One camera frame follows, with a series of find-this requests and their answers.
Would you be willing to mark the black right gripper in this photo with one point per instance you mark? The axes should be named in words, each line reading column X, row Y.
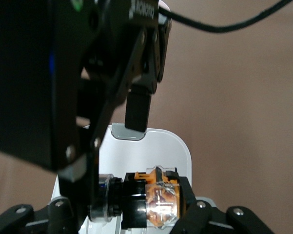
column 112, row 29

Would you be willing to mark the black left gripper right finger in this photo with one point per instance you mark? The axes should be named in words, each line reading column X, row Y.
column 209, row 219

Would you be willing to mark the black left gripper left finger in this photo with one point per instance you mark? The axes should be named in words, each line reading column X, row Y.
column 39, row 219

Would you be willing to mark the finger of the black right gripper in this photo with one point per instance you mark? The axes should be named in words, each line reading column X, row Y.
column 95, row 170
column 137, row 109

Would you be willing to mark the black and orange push-button switch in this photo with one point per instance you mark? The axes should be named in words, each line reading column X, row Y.
column 134, row 202

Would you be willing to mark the white lidded storage box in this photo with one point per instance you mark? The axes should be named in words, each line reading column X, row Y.
column 141, row 156

